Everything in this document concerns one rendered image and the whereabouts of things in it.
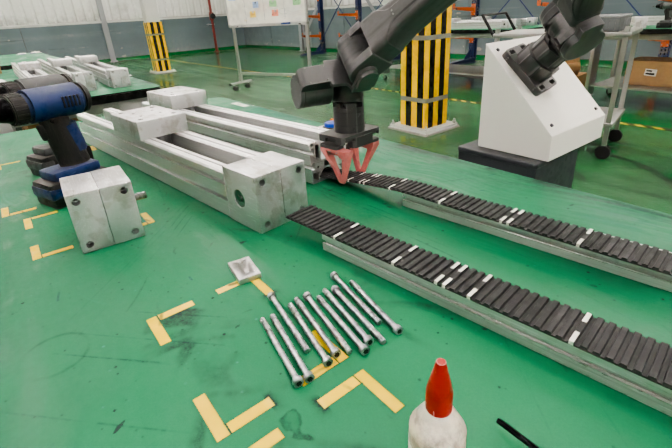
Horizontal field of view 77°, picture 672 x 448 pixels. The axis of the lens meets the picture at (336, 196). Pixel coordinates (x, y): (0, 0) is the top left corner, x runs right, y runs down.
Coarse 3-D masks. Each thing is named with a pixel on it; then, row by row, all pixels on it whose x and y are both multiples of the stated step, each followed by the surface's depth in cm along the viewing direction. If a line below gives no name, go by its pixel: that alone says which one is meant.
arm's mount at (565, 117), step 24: (504, 48) 94; (504, 72) 91; (504, 96) 92; (528, 96) 90; (552, 96) 94; (576, 96) 98; (480, 120) 99; (504, 120) 94; (528, 120) 90; (552, 120) 89; (576, 120) 94; (600, 120) 99; (480, 144) 101; (504, 144) 96; (528, 144) 91; (552, 144) 88; (576, 144) 95
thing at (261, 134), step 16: (192, 112) 115; (208, 112) 120; (224, 112) 114; (240, 112) 111; (192, 128) 115; (208, 128) 108; (224, 128) 102; (240, 128) 97; (256, 128) 95; (272, 128) 101; (288, 128) 96; (304, 128) 93; (320, 128) 91; (240, 144) 99; (256, 144) 95; (272, 144) 90; (288, 144) 86; (304, 144) 82; (304, 160) 84; (320, 160) 84; (336, 160) 88
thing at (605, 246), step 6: (606, 234) 54; (600, 240) 53; (606, 240) 53; (612, 240) 53; (618, 240) 53; (594, 246) 52; (600, 246) 52; (606, 246) 52; (612, 246) 51; (600, 252) 51; (606, 252) 50
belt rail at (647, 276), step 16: (416, 208) 71; (432, 208) 69; (448, 208) 67; (464, 224) 65; (480, 224) 63; (496, 224) 61; (512, 240) 60; (528, 240) 59; (544, 240) 58; (560, 256) 56; (576, 256) 55; (592, 256) 54; (624, 272) 51; (640, 272) 50; (656, 272) 49
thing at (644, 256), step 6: (642, 246) 51; (648, 246) 51; (654, 246) 51; (636, 252) 50; (642, 252) 50; (648, 252) 50; (654, 252) 50; (636, 258) 49; (642, 258) 49; (648, 258) 49; (654, 258) 49; (636, 264) 48; (642, 264) 48; (648, 264) 48
